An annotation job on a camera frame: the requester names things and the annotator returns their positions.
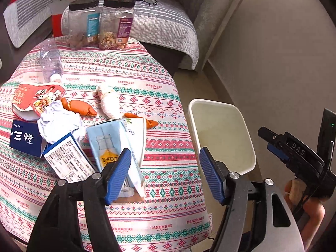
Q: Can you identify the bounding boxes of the clear jar teal label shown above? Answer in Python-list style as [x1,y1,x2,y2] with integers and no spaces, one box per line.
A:
[68,0,100,50]

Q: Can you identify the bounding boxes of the red instant noodle cup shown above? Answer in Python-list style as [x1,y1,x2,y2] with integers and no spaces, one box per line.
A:
[12,83,66,121]

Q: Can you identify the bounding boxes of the dark blue carton box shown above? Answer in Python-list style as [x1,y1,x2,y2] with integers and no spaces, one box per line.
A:
[10,120,47,158]

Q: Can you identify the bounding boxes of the light blue milk carton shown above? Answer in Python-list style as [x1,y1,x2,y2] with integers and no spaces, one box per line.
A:
[87,118,145,203]

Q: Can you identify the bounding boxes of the white rolled tissue wad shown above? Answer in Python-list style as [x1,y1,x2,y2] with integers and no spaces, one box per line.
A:
[97,85,122,119]

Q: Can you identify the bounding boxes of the clear plastic water bottle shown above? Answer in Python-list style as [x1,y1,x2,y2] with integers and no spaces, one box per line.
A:
[40,38,63,83]

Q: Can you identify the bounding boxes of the white floral paper cup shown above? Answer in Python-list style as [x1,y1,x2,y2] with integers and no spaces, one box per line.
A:
[126,118,146,168]

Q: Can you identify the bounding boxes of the person right hand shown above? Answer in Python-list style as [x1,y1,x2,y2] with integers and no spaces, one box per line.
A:
[283,178,326,250]

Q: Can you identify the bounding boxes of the white blue paper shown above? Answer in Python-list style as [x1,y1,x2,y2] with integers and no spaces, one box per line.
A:
[37,100,86,144]

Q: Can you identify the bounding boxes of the patterned handmade tablecloth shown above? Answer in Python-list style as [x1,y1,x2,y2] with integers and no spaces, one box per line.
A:
[0,35,214,252]

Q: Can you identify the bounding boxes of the grey quilted sofa seat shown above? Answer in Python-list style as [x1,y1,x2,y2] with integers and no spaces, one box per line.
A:
[61,0,199,70]

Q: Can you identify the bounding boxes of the white blue nutrition label carton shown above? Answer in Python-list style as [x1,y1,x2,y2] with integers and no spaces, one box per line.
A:
[43,133,96,183]

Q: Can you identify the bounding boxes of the red box beside sofa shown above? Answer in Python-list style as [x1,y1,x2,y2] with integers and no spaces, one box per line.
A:
[52,14,63,38]

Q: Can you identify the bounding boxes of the white plastic trash bin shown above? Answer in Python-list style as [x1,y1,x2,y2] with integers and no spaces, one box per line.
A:
[187,98,256,175]

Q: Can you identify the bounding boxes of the grey striped sofa cover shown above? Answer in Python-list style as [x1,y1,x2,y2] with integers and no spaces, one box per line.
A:
[3,0,60,48]

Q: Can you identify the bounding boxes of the clear jar purple label nuts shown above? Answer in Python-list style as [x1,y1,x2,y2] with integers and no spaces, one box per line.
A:
[99,0,135,50]

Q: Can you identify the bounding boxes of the grey curtain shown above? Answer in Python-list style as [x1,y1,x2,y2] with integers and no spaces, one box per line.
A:
[181,0,243,72]

